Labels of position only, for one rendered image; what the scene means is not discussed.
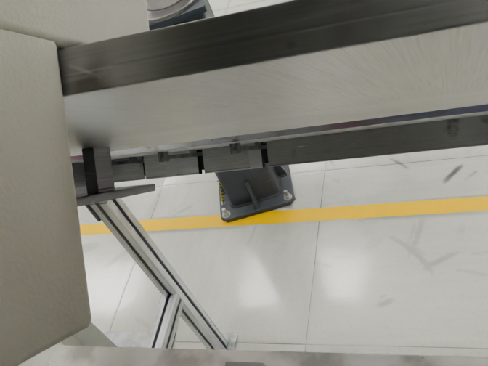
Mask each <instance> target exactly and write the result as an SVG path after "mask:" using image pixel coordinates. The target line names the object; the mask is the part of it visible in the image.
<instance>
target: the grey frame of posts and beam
mask: <svg viewBox="0 0 488 366"><path fill-rule="evenodd" d="M89 205H90V207H91V208H92V209H93V210H94V212H95V213H96V214H97V215H98V217H99V218H100V219H101V220H102V221H103V223H104V224H105V225H106V226H107V228H108V229H109V230H110V231H111V232H112V233H113V235H114V236H115V237H116V239H117V240H118V241H119V242H120V244H121V245H122V246H123V247H124V248H125V249H126V251H127V252H128V253H129V254H130V256H131V257H132V258H133V260H135V262H136V263H137V264H138V265H139V267H140V268H141V269H142V270H143V272H144V273H145V274H146V275H147V276H148V277H149V278H150V280H151V281H152V283H153V284H154V285H155V286H156V288H157V289H158V290H159V291H160V292H161V293H162V294H168V296H170V295H171V294H177V295H178V296H179V297H180V299H179V300H182V301H183V302H184V305H183V307H182V312H181V315H180V317H181V318H182V319H183V320H184V321H185V322H186V324H187V325H188V326H189V328H190V329H191V330H192V331H193V333H194V334H195V335H196V336H197V337H198V338H199V340H200V341H201V342H202V343H203V345H204V346H205V347H206V348H207V349H219V350H227V347H228V343H229V342H228V341H227V339H226V338H225V337H224V336H223V334H222V333H221V331H220V330H219V329H218V328H217V326H216V325H215V324H214V322H213V321H212V319H211V318H210V317H209V316H208V314H207V313H206V311H205V310H204V309H203V307H202V306H201V305H200V303H199V302H198V300H197V299H196V298H195V297H194V296H193V294H192V293H191V291H190V290H189V288H188V287H187V286H186V285H185V284H184V282H183V281H182V279H181V278H180V276H179V275H178V274H177V273H176V271H175V270H174V268H173V267H172V266H171V265H170V263H169V262H168V260H167V259H166V257H165V256H164V255H163V254H162V253H161V251H160V250H159V248H158V247H157V245H156V244H155V243H154V242H153V240H152V239H151V238H150V236H149V235H148V234H147V232H146V231H145V229H144V228H143V227H142V225H141V224H140V223H139V222H138V220H137V219H136V217H135V216H134V215H133V213H132V212H131V211H130V210H129V208H128V207H127V205H126V204H125V203H124V202H123V200H122V199H121V198H118V199H114V200H107V201H103V202H99V203H92V204H89Z"/></svg>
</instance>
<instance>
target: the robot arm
mask: <svg viewBox="0 0 488 366"><path fill-rule="evenodd" d="M197 1H198V0H146V5H147V16H148V23H158V22H161V21H164V20H168V19H170V18H172V17H175V16H177V15H179V14H181V13H183V12H184V11H186V10H187V9H189V8H190V7H191V6H192V5H193V4H195V3H196V2H197Z"/></svg>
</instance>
